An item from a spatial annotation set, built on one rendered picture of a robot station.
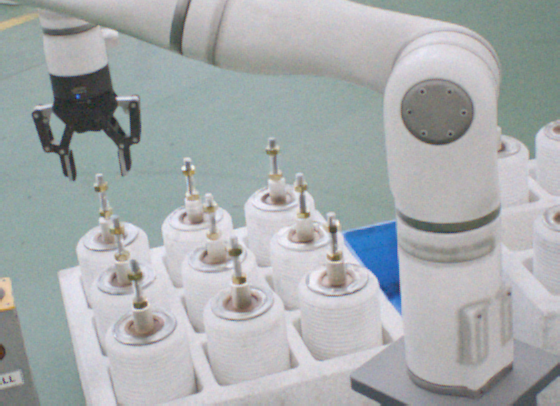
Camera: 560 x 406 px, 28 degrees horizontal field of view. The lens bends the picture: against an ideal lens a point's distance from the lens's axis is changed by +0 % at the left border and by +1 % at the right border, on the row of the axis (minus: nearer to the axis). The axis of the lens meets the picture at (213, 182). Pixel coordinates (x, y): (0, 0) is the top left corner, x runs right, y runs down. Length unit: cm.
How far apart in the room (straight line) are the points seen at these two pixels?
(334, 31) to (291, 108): 152
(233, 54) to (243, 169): 128
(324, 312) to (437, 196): 39
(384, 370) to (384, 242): 66
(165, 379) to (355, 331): 23
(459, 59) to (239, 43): 18
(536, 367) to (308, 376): 31
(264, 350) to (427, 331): 32
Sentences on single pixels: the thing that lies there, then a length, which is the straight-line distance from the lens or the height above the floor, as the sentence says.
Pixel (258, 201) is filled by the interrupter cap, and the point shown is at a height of 25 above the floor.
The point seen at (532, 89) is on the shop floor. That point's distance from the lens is 253.
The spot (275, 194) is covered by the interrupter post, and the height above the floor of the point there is 26.
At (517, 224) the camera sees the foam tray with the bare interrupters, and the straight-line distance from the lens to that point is 166.
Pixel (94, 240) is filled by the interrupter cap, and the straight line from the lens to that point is 153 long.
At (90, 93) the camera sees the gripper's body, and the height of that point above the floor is 47.
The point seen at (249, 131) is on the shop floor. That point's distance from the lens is 242.
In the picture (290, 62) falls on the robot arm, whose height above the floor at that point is 61.
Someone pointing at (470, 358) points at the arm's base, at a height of 34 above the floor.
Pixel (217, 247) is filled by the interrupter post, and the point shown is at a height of 27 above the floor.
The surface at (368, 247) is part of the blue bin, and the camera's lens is 176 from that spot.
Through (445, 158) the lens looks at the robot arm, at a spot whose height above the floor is 54.
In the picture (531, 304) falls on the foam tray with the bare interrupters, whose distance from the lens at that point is 146.
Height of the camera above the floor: 96
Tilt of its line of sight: 26 degrees down
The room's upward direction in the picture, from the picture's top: 8 degrees counter-clockwise
